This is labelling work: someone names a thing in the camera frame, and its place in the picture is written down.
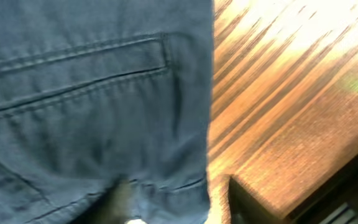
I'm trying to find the dark navy blue shorts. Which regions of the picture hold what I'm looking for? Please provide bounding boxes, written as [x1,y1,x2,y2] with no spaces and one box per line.
[0,0,214,224]

